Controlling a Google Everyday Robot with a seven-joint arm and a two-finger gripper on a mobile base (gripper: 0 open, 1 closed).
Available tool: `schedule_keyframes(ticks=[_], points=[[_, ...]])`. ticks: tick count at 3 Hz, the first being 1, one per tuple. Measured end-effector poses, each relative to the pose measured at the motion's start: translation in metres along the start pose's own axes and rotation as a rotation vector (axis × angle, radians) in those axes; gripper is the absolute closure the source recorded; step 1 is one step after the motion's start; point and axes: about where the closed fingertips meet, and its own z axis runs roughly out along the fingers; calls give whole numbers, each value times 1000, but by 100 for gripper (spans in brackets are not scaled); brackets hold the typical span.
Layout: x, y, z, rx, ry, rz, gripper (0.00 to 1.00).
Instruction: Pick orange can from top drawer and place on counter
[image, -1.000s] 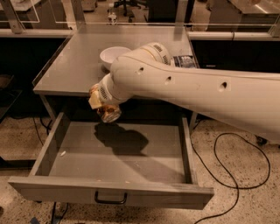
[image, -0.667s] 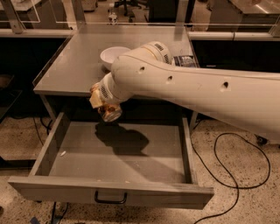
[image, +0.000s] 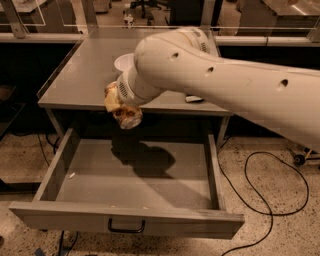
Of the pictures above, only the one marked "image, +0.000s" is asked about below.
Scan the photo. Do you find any orange soda can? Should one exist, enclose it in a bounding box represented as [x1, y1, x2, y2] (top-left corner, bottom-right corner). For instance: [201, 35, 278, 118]
[113, 105, 143, 130]

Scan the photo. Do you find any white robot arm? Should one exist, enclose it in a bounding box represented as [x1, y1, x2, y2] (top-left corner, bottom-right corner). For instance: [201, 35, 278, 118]
[104, 27, 320, 152]

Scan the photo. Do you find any grey metal counter cabinet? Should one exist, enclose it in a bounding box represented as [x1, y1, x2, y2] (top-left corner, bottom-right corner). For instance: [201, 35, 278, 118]
[38, 28, 231, 147]

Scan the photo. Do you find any grey open top drawer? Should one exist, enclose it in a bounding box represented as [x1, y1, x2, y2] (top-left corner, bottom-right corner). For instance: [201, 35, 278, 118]
[9, 130, 244, 239]

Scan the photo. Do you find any white ceramic bowl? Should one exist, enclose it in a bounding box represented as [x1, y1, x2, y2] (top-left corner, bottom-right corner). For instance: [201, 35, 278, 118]
[114, 53, 134, 72]

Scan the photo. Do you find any blue white chip bag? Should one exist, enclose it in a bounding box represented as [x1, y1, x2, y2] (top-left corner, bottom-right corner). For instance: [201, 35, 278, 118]
[185, 95, 204, 103]

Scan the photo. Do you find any black office chair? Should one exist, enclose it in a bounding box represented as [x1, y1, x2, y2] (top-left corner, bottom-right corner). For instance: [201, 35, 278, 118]
[129, 0, 169, 19]

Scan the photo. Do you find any small wheeled cart base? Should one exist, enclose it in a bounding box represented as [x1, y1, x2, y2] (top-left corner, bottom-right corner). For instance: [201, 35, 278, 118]
[288, 148, 320, 167]

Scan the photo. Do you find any white horizontal rail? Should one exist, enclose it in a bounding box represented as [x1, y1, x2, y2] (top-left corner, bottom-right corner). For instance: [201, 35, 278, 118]
[0, 33, 320, 48]

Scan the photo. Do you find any black drawer handle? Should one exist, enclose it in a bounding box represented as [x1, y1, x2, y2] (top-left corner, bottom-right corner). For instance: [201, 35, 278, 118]
[107, 218, 146, 234]

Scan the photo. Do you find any black floor cable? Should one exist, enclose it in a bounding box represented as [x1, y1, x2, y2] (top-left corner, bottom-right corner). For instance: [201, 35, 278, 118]
[218, 136, 310, 256]

